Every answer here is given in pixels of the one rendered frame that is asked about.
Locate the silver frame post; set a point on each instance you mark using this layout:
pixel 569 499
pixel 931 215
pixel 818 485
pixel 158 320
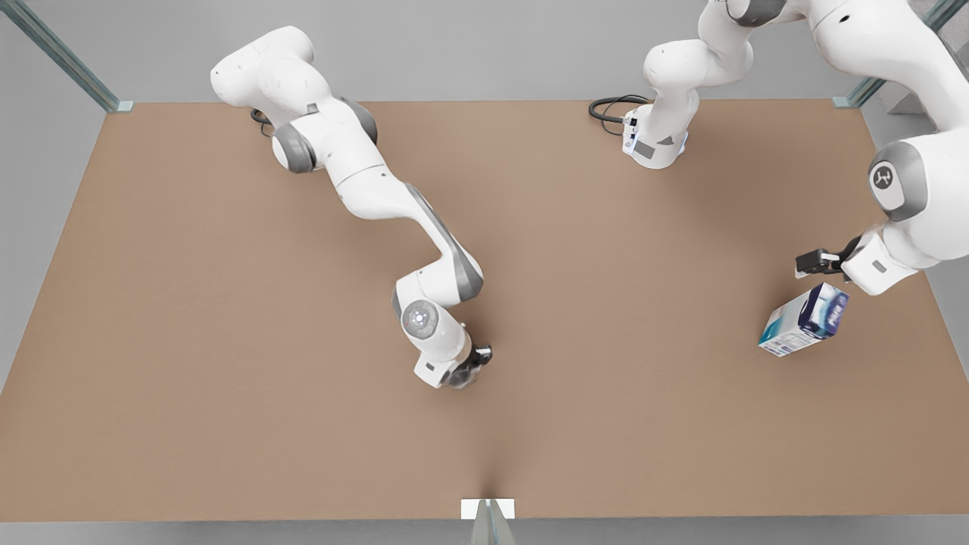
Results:
pixel 893 64
pixel 64 57
pixel 490 522

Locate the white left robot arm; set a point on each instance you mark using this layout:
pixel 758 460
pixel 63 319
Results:
pixel 893 53

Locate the blue and white carton box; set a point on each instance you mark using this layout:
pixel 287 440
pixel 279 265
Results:
pixel 804 319

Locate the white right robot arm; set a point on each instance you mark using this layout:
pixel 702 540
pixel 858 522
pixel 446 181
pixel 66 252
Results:
pixel 363 182

